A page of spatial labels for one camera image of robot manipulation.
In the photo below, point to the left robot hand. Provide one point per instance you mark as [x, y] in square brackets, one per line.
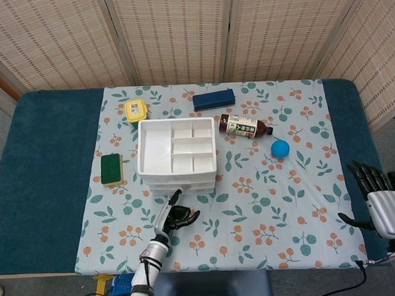
[165, 219]

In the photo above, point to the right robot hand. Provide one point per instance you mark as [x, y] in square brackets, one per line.
[389, 211]

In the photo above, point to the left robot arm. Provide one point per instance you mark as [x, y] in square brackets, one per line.
[153, 251]

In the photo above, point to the blue electronics box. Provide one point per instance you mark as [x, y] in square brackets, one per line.
[122, 284]

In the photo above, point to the dark blue rectangular box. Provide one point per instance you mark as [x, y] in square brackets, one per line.
[213, 100]

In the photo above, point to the green and yellow sponge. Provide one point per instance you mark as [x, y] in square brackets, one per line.
[112, 169]

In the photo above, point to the floral fruit print tablecloth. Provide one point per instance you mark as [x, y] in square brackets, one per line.
[254, 218]

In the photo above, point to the yellow lidded container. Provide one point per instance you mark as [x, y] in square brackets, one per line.
[136, 109]

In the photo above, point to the brown tea bottle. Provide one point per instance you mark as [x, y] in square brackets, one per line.
[242, 125]

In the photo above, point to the blue ball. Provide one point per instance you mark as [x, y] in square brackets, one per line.
[280, 149]

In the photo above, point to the teal table cover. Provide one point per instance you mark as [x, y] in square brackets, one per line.
[37, 179]

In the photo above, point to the woven folding screen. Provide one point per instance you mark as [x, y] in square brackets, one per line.
[178, 33]

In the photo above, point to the white drawer organizer box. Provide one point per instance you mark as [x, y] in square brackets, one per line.
[154, 147]

